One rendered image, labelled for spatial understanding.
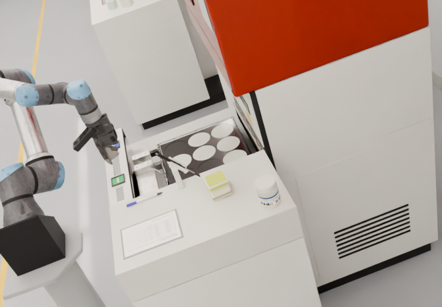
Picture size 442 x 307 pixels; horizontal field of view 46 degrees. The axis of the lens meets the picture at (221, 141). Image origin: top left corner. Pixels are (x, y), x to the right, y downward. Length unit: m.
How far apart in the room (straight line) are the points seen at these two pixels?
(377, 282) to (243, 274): 1.00
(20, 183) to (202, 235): 0.76
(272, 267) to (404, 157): 0.78
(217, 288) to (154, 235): 0.30
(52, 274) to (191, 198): 0.61
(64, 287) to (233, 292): 0.72
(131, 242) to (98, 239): 1.63
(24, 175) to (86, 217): 1.59
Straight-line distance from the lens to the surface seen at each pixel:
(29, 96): 1.89
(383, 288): 2.69
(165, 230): 1.80
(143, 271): 1.75
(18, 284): 2.18
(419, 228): 2.63
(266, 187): 1.67
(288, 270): 1.92
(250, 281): 1.90
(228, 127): 2.28
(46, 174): 2.16
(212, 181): 1.80
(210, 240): 1.71
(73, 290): 2.28
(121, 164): 2.21
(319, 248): 2.43
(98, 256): 3.34
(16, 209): 2.08
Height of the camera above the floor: 2.16
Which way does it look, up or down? 35 degrees down
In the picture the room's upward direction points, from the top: 19 degrees counter-clockwise
